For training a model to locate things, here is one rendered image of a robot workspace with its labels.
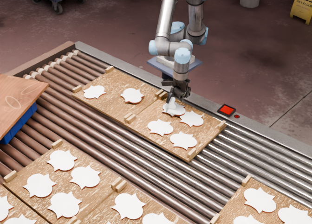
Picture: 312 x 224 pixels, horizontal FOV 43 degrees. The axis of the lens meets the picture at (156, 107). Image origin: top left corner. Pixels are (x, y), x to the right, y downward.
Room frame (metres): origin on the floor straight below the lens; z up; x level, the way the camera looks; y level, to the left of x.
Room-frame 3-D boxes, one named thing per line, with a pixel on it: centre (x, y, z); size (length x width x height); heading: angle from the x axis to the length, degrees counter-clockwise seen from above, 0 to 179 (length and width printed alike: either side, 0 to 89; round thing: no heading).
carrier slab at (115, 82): (1.84, 0.22, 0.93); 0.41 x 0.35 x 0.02; 52
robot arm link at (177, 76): (1.68, -0.12, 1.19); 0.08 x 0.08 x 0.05
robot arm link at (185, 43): (1.78, -0.12, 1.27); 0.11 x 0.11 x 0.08; 79
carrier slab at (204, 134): (1.59, -0.11, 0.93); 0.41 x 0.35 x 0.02; 52
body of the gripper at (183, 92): (1.67, -0.12, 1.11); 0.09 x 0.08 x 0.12; 51
